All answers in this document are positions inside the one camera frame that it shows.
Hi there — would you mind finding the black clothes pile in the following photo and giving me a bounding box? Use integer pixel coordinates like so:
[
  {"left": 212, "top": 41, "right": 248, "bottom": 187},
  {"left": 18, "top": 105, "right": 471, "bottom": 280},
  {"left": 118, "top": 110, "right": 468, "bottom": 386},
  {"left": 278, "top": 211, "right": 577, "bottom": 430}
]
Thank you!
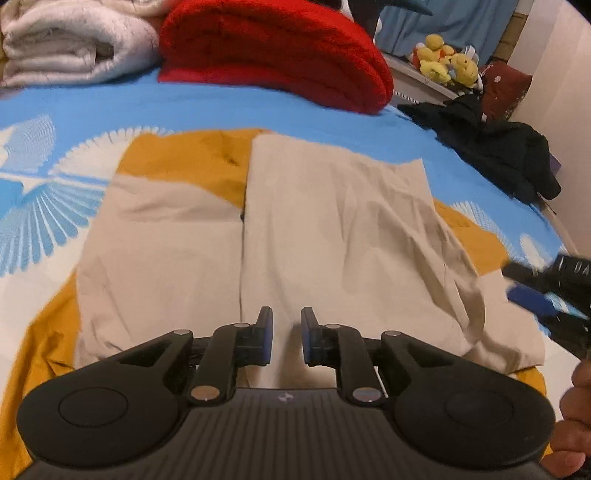
[{"left": 398, "top": 95, "right": 562, "bottom": 204}]

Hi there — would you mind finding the person's right hand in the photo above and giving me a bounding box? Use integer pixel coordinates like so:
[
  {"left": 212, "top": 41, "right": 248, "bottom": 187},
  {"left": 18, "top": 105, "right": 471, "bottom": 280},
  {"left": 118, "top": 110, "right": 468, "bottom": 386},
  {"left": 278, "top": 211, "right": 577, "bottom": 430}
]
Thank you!
[{"left": 540, "top": 356, "right": 591, "bottom": 479}]

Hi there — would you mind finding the dark red cushion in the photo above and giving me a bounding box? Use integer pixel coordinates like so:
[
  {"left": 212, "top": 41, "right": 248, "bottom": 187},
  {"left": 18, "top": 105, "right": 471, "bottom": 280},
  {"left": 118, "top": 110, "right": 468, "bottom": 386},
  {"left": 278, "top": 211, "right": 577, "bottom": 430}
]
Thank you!
[{"left": 478, "top": 62, "right": 534, "bottom": 123}]

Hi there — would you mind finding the white shelf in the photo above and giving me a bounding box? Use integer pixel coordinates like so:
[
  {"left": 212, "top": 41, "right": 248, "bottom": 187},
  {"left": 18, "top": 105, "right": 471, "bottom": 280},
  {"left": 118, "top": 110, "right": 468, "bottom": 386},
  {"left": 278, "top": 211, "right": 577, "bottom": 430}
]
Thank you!
[{"left": 381, "top": 51, "right": 462, "bottom": 101}]

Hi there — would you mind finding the small yellow plush toy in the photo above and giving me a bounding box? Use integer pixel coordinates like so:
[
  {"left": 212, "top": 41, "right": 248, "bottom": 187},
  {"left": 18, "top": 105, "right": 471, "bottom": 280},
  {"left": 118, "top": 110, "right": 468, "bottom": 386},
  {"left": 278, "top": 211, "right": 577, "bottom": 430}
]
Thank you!
[{"left": 421, "top": 60, "right": 452, "bottom": 85}]

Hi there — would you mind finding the yellow bear plush toy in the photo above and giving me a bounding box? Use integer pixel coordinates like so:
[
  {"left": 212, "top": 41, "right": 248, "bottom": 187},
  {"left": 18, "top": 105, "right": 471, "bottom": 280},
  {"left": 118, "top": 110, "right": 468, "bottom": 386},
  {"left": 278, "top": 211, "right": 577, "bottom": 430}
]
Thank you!
[{"left": 447, "top": 51, "right": 480, "bottom": 89}]

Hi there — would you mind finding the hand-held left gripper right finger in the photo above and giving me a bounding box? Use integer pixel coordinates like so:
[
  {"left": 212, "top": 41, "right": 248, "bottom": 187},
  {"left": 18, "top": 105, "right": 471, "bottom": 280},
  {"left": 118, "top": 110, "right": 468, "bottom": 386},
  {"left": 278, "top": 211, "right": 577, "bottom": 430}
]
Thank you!
[{"left": 301, "top": 307, "right": 458, "bottom": 407}]

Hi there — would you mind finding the red folded blanket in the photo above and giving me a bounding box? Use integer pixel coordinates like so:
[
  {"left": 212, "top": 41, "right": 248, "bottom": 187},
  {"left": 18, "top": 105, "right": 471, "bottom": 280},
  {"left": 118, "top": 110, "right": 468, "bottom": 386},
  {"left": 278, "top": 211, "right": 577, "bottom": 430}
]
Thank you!
[{"left": 158, "top": 0, "right": 394, "bottom": 115}]

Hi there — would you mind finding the teal blue cloth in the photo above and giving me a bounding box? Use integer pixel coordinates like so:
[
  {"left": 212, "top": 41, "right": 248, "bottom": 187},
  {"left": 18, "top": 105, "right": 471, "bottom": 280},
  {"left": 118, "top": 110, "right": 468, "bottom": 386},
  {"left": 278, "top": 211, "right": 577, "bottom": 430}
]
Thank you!
[{"left": 376, "top": 0, "right": 519, "bottom": 62}]

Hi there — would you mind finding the yellow and orange plush toy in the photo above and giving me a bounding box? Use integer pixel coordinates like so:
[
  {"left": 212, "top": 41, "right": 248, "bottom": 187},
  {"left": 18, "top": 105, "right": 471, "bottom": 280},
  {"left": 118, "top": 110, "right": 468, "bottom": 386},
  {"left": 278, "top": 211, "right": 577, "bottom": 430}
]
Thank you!
[{"left": 410, "top": 34, "right": 447, "bottom": 70}]

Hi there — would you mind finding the beige long-sleeve shirt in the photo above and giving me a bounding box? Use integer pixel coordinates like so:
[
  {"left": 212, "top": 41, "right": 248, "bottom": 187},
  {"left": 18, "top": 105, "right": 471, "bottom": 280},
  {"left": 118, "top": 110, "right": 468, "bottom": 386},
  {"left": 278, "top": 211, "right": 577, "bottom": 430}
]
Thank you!
[{"left": 74, "top": 134, "right": 546, "bottom": 389}]

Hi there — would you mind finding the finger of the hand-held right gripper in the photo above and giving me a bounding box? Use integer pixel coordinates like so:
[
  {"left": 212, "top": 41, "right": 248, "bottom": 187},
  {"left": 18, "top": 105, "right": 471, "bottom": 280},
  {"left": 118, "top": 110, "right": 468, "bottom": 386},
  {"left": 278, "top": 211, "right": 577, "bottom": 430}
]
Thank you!
[
  {"left": 506, "top": 283, "right": 590, "bottom": 325},
  {"left": 502, "top": 262, "right": 560, "bottom": 291}
]

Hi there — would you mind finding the beige folded quilt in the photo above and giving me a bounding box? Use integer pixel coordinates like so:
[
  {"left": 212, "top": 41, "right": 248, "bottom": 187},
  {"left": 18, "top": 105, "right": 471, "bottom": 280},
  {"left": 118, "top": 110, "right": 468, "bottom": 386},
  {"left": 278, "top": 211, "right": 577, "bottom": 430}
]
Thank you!
[{"left": 0, "top": 0, "right": 162, "bottom": 88}]

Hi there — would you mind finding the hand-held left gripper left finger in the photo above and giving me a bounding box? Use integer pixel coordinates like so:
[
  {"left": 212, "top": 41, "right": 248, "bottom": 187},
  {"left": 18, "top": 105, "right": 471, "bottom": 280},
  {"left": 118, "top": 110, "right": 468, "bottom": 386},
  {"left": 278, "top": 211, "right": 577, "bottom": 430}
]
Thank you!
[{"left": 117, "top": 306, "right": 274, "bottom": 407}]

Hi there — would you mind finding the blue and mustard printed bedsheet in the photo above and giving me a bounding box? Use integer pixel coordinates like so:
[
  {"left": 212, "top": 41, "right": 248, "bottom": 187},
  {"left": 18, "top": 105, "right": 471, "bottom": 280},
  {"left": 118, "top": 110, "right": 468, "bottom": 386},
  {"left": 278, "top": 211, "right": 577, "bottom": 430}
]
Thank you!
[{"left": 0, "top": 67, "right": 571, "bottom": 480}]

